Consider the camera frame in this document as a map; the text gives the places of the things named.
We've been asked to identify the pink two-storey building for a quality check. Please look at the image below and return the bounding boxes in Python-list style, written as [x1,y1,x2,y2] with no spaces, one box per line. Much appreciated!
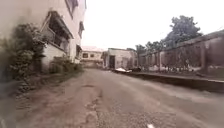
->
[79,45,105,68]

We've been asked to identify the group of trees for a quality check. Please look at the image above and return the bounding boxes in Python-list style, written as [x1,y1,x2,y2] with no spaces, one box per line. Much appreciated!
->
[134,14,204,53]

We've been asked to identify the green bushes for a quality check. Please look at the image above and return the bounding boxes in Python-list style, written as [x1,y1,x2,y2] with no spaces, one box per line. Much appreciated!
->
[0,23,84,86]

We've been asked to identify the grey concrete building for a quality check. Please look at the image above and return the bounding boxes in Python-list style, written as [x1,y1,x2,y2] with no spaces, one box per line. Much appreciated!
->
[101,47,138,71]

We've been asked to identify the concrete kerb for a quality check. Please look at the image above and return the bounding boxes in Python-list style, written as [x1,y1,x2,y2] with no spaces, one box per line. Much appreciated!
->
[113,69,224,94]

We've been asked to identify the long grey boundary wall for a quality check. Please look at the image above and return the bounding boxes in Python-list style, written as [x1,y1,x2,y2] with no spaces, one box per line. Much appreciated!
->
[136,29,224,76]

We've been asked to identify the white multi-storey building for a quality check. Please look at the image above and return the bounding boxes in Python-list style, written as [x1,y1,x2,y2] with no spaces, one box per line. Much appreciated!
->
[0,0,88,73]

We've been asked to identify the brown dirt road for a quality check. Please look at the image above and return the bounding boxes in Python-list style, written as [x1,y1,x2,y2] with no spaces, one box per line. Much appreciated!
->
[0,67,224,128]

